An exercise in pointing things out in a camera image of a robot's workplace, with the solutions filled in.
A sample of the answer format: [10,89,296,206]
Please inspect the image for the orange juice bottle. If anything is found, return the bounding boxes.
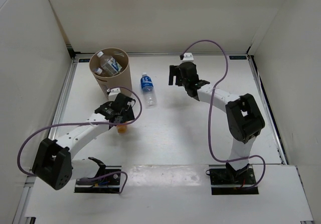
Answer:
[116,125,127,134]

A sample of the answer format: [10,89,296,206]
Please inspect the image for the blue label plastic bottle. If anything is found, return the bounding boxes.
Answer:
[140,72,156,108]

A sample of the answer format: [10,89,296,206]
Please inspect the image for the clear unlabelled plastic bottle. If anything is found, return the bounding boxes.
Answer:
[93,68,104,76]

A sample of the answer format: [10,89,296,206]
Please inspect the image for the green label plastic bottle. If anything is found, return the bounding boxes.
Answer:
[97,51,122,77]

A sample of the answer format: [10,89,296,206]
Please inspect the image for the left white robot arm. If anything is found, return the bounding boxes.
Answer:
[32,93,136,190]

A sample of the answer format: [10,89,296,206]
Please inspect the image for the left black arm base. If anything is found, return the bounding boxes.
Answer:
[74,173,121,194]

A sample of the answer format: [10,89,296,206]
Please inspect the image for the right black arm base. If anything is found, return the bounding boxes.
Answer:
[205,166,259,195]

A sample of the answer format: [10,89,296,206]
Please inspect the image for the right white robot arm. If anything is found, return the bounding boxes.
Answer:
[169,62,265,184]

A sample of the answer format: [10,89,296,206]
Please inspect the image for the brown cylindrical garbage bin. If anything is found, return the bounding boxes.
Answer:
[89,48,132,98]

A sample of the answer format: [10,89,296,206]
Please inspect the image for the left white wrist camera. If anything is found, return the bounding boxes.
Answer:
[107,88,121,101]

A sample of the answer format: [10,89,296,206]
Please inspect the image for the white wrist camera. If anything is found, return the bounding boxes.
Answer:
[107,88,121,101]
[180,52,194,63]

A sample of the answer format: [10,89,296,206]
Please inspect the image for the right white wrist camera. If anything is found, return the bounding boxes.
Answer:
[180,52,194,63]

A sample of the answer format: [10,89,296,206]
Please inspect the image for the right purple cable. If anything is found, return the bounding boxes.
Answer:
[182,40,266,189]

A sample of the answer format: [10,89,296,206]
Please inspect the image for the left aluminium frame rail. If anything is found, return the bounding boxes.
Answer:
[52,58,77,125]

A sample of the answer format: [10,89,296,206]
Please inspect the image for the aluminium frame rail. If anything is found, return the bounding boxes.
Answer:
[52,58,77,125]
[75,52,247,58]
[247,54,288,164]

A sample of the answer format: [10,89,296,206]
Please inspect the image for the back aluminium frame rail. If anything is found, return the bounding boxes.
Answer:
[75,52,247,58]

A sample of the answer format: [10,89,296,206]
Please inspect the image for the right aluminium frame rail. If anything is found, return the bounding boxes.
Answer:
[247,54,288,164]

